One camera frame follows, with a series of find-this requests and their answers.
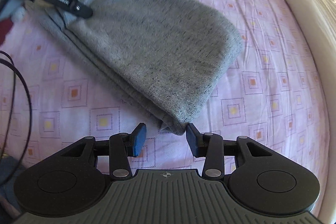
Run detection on pink patterned bed sheet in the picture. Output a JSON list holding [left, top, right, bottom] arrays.
[[1, 0, 330, 189]]

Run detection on black cable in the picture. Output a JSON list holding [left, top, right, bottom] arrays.
[[0, 50, 33, 185]]

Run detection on cream duvet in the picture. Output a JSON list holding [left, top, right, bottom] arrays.
[[286, 0, 335, 223]]

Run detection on grey speckled pants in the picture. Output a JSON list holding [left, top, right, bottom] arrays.
[[27, 0, 243, 135]]

